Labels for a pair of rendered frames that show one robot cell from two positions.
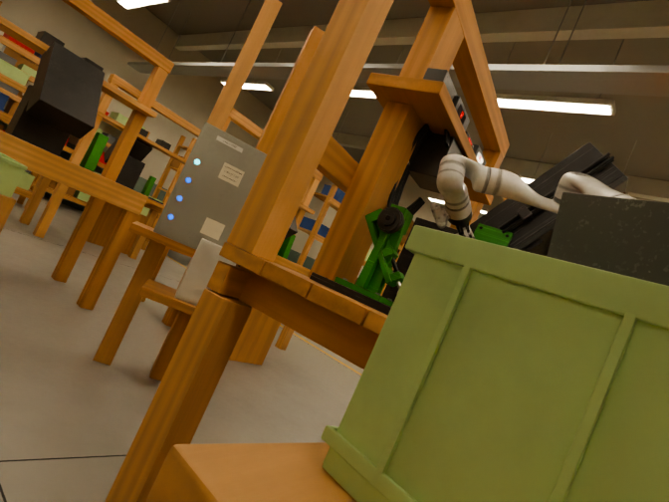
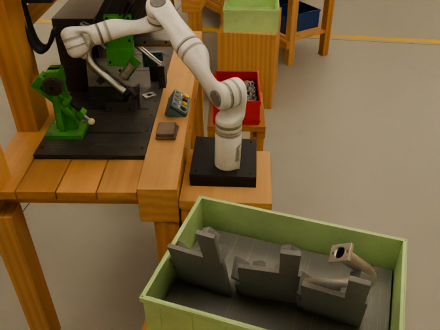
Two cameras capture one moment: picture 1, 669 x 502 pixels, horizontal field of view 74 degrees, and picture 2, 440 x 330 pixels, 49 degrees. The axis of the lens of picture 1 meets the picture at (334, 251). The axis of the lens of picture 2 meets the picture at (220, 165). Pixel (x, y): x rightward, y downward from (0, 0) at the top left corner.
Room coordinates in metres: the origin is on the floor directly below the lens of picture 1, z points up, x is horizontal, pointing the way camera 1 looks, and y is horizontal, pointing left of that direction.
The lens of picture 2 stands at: (-0.47, 0.17, 1.90)
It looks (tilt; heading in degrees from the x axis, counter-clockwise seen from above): 36 degrees down; 330
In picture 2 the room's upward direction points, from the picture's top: 1 degrees counter-clockwise
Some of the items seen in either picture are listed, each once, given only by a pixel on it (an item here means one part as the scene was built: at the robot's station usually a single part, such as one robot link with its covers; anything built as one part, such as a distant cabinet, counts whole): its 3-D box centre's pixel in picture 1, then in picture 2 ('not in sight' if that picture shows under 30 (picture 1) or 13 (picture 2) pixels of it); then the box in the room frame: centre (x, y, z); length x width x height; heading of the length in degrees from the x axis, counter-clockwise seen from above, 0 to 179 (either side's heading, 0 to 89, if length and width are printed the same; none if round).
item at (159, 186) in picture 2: not in sight; (179, 102); (1.37, -0.68, 0.82); 1.50 x 0.14 x 0.15; 148
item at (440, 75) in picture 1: (439, 92); not in sight; (1.39, -0.10, 1.59); 0.15 x 0.07 x 0.07; 148
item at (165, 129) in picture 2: not in sight; (167, 130); (1.04, -0.46, 0.91); 0.10 x 0.08 x 0.03; 146
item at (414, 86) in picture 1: (441, 150); not in sight; (1.66, -0.22, 1.52); 0.90 x 0.25 x 0.04; 148
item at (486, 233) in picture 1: (484, 257); (120, 37); (1.42, -0.45, 1.17); 0.13 x 0.12 x 0.20; 148
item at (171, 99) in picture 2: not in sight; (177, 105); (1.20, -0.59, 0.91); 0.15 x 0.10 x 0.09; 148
